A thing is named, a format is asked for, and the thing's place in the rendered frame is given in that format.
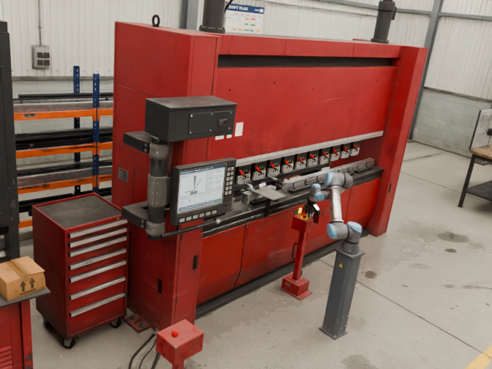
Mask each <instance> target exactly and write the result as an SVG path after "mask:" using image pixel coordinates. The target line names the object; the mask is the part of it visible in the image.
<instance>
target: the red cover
mask: <svg viewBox="0 0 492 369"><path fill-rule="evenodd" d="M194 32H198V31H194ZM198 33H202V34H210V35H215V36H219V38H220V43H219V51H218V54H221V55H259V56H333V57H369V58H400V56H401V52H402V49H403V46H402V45H396V44H384V43H373V42H350V41H338V40H315V39H303V38H291V37H268V36H256V35H244V34H218V33H210V32H198Z"/></svg>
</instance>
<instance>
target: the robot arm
mask: <svg viewBox="0 0 492 369"><path fill-rule="evenodd" d="M324 185H325V186H326V187H327V189H328V191H320V187H321V185H319V184H313V185H312V188H311V191H310V197H309V198H307V203H306V204H307V205H306V204H305V206H304V210H305V211H306V212H308V213H307V214H306V215H307V217H310V218H312V217H313V215H314V213H315V212H316V214H317V215H320V214H321V213H322V212H321V210H320V209H319V208H318V207H317V205H316V202H317V201H323V200H329V201H330V214H331V220H330V222H329V224H328V225H327V234H328V236H329V238H331V239H344V241H343V244H342V245H341V246H340V249H341V251H343V252H344V253H346V254H349V255H357V254H359V240H360V236H361V233H362V226H361V225H359V224H358V223H354V222H348V223H347V225H346V224H344V221H343V220H342V214H341V202H340V194H341V193H342V192H343V191H344V190H346V189H349V188H350V187H351V186H352V185H353V179H352V177H351V176H350V175H349V174H347V173H338V172H328V173H327V174H326V176H325V179H324Z"/></svg>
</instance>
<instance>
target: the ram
mask: <svg viewBox="0 0 492 369"><path fill-rule="evenodd" d="M396 69H397V67H393V66H340V67H217V76H216V85H215V97H219V98H221V99H224V100H228V101H231V102H233V103H237V104H238V105H237V106H236V114H235V122H234V133H233V134H232V135H231V138H227V135H224V136H223V139H218V140H215V139H216V136H215V137H211V143H210V151H209V161H210V160H219V159H223V158H228V157H233V158H235V159H237V160H240V159H244V158H248V157H255V156H259V155H263V154H269V153H273V152H280V151H284V150H288V149H295V148H299V147H303V146H309V145H313V144H320V143H324V142H328V141H335V140H339V139H343V138H350V137H354V136H358V135H364V134H368V133H375V132H379V131H383V130H384V125H385V121H386V117H387V111H388V107H389V103H390V97H391V93H392V86H393V83H394V79H395V73H396ZM238 122H244V123H243V130H242V135H241V136H236V137H235V130H236V123H238ZM381 135H383V133H381V134H377V135H371V136H367V137H363V138H356V139H353V140H349V141H342V142H338V143H332V144H328V145H324V146H317V147H314V148H310V149H303V150H299V151H296V152H289V153H285V154H279V155H275V156H271V157H265V158H261V159H257V160H251V161H247V162H243V163H237V164H236V167H238V166H242V165H248V164H252V163H258V162H262V161H265V160H271V159H275V158H279V157H285V156H289V155H293V154H299V153H303V152H309V151H313V150H317V149H323V148H327V147H331V146H337V145H341V144H347V143H351V142H354V141H361V140H364V139H368V138H374V137H378V136H381Z"/></svg>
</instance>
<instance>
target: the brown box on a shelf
mask: <svg viewBox="0 0 492 369"><path fill-rule="evenodd" d="M10 261H11V262H10ZM10 261H6V262H4V263H2V264H0V308H2V307H6V306H8V305H13V304H16V303H19V302H23V301H26V300H29V299H33V298H37V297H41V296H44V295H47V294H50V293H51V292H50V290H49V289H48V288H47V286H46V285H45V276H44V273H43V272H44V271H45V270H44V269H42V268H41V267H40V266H39V265H37V264H36V263H35V262H34V261H32V260H31V259H30V258H29V257H28V256H27V257H22V258H17V259H13V260H10Z"/></svg>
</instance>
